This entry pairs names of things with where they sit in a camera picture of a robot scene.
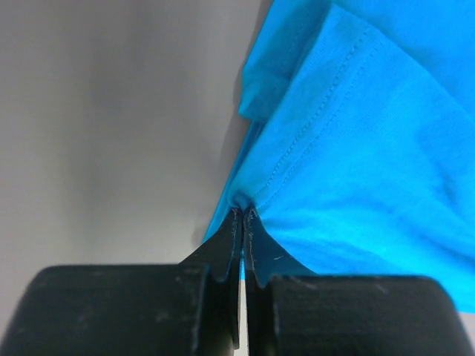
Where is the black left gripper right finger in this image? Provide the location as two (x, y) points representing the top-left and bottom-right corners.
(243, 207), (315, 355)

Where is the blue t shirt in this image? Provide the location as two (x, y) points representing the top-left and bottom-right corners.
(209, 1), (474, 312)

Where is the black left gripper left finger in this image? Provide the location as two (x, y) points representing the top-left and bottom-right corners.
(179, 208), (241, 351)

